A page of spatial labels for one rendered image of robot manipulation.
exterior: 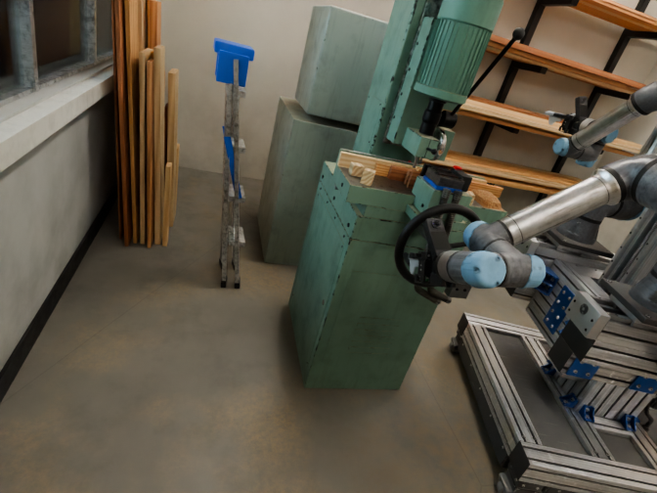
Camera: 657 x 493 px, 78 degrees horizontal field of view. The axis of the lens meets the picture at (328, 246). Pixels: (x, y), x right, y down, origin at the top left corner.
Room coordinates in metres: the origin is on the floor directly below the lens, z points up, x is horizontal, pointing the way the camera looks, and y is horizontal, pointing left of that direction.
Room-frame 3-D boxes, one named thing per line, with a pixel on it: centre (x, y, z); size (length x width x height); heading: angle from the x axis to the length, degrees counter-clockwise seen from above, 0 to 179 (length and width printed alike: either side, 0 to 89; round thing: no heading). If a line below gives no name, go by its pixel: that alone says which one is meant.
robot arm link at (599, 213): (1.66, -0.98, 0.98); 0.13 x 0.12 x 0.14; 109
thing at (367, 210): (1.42, -0.24, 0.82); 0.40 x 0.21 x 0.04; 109
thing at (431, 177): (1.30, -0.31, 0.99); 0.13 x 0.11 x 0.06; 109
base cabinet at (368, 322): (1.59, -0.18, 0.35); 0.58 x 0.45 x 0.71; 19
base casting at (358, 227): (1.59, -0.18, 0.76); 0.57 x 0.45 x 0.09; 19
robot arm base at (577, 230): (1.66, -0.98, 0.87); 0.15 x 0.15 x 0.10
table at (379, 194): (1.38, -0.28, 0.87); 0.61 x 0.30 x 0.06; 109
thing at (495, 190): (1.51, -0.34, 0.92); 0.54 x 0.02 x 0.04; 109
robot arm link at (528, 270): (0.84, -0.40, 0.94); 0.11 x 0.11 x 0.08; 18
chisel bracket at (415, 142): (1.49, -0.21, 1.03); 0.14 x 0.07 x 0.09; 19
